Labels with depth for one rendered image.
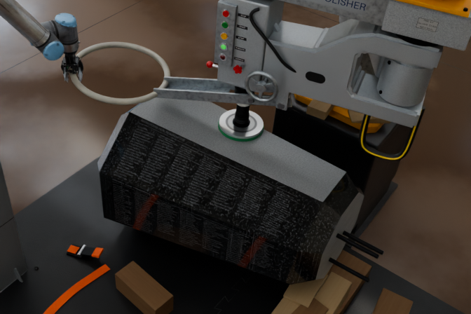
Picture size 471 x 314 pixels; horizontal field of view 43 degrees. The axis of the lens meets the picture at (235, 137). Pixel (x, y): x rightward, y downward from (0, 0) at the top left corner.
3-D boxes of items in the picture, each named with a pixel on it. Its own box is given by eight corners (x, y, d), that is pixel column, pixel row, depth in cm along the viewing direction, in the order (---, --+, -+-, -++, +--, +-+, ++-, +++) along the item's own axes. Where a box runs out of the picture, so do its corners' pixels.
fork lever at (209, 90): (301, 88, 270) (301, 79, 267) (289, 111, 256) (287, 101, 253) (169, 80, 297) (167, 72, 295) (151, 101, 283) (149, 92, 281)
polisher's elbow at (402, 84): (371, 78, 248) (383, 38, 236) (416, 82, 249) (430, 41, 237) (380, 106, 234) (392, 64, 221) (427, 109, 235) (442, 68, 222)
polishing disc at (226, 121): (256, 108, 294) (256, 106, 293) (268, 136, 278) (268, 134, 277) (214, 112, 289) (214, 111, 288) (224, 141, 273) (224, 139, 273)
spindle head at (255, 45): (308, 83, 269) (324, -8, 240) (293, 109, 253) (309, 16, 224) (234, 62, 277) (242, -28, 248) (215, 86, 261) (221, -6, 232)
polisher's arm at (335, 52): (415, 123, 259) (449, 23, 227) (406, 154, 242) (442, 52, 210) (257, 77, 276) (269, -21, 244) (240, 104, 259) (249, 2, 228)
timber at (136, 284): (115, 288, 303) (114, 273, 295) (134, 274, 310) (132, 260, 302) (155, 324, 288) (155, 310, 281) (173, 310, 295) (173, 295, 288)
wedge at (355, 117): (385, 111, 307) (387, 104, 304) (390, 123, 299) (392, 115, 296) (347, 111, 305) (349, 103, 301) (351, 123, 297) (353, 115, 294)
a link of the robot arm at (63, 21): (50, 13, 266) (71, 9, 271) (53, 37, 275) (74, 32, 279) (57, 24, 261) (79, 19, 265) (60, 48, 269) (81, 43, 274)
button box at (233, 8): (233, 64, 252) (238, 3, 233) (230, 67, 250) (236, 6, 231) (216, 59, 254) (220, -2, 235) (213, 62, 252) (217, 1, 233)
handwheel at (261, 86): (282, 95, 255) (287, 66, 246) (275, 108, 248) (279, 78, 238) (249, 85, 259) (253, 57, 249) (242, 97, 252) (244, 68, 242)
